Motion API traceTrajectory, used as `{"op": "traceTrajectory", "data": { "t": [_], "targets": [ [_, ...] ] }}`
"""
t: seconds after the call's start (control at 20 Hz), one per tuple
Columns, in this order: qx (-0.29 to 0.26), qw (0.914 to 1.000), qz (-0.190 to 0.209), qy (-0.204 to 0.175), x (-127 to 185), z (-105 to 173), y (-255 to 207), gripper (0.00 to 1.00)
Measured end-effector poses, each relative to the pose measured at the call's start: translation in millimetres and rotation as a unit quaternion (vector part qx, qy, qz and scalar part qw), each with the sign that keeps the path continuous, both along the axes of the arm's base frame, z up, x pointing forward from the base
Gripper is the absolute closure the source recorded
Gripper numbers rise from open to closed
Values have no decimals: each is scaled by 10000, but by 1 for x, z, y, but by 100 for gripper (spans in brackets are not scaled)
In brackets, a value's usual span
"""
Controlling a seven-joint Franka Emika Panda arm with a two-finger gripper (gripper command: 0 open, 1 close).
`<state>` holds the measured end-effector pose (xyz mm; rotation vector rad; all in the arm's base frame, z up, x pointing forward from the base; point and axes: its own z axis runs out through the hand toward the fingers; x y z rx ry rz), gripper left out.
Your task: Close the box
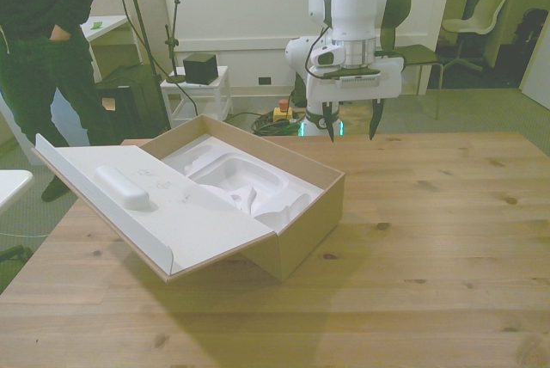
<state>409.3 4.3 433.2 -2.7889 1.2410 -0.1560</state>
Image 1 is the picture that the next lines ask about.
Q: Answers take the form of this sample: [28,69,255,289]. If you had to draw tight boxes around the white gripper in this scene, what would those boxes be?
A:
[305,54,404,144]

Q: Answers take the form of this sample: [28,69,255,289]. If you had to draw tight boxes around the white moulded box insert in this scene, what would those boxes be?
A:
[162,134,325,234]

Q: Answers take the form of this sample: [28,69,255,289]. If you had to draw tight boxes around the black cube box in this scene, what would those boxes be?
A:
[182,52,217,86]

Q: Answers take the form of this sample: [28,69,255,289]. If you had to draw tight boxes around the brown cardboard box with lid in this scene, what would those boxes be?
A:
[31,113,347,285]

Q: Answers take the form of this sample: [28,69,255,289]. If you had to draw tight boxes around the yellow emergency stop button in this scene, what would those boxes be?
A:
[272,99,295,124]

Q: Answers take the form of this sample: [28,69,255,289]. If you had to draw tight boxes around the dark seat wooden stool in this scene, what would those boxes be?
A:
[393,44,444,121]

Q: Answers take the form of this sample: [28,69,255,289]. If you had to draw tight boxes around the white plastic chair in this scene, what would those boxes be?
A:
[437,0,509,71]

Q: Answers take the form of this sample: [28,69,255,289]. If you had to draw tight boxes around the small white side table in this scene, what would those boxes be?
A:
[159,65,235,130]

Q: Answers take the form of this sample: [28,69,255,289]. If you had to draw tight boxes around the black equipment case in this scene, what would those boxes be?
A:
[95,64,168,142]

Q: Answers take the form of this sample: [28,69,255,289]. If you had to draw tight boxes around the white desk with green note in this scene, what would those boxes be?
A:
[79,14,144,85]

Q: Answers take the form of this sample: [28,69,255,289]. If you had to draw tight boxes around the person in dark clothes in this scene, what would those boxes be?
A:
[0,0,113,203]

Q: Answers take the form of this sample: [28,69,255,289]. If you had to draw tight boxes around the white round table edge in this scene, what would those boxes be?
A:
[0,169,34,218]

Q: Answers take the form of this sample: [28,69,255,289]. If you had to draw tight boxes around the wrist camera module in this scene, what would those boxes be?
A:
[309,44,346,71]

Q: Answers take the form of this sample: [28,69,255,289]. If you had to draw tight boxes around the coiled black cable bundle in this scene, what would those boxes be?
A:
[249,110,307,137]

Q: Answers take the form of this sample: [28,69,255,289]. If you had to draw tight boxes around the black camera tripod stand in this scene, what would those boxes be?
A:
[101,0,173,131]

